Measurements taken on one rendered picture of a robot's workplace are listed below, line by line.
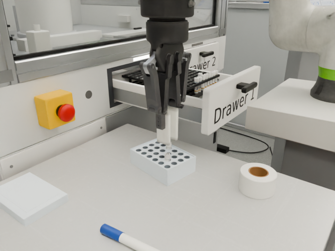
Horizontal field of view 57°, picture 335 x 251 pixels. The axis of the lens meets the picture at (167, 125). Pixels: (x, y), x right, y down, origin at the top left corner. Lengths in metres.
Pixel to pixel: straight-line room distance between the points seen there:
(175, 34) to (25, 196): 0.40
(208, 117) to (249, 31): 1.93
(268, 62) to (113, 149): 1.93
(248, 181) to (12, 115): 0.50
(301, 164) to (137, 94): 0.54
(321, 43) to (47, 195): 0.78
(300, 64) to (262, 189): 1.18
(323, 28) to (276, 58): 1.58
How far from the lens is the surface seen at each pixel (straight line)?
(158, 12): 0.52
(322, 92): 0.98
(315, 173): 1.03
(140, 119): 1.00
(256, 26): 2.55
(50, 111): 0.71
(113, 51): 0.86
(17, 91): 0.72
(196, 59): 1.18
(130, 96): 0.84
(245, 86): 0.76
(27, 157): 0.77
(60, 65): 0.76
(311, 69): 1.76
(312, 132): 0.85
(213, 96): 0.68
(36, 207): 0.60
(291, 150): 1.02
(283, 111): 0.86
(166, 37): 0.53
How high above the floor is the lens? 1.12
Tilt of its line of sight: 24 degrees down
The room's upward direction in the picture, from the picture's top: straight up
